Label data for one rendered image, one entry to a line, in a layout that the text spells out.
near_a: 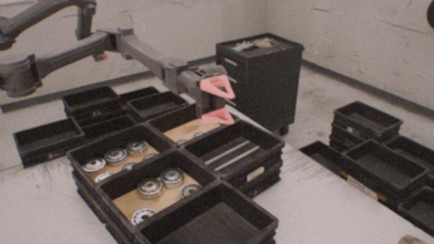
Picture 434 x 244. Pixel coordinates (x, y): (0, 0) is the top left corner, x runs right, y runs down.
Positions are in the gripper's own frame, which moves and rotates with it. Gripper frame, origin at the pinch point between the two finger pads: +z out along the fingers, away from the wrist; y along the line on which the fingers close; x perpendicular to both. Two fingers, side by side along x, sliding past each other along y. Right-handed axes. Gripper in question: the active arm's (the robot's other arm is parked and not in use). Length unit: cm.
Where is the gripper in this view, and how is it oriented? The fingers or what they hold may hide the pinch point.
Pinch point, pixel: (229, 109)
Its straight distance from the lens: 78.5
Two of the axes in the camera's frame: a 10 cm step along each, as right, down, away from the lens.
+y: 0.0, 8.7, 4.9
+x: -8.2, 2.8, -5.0
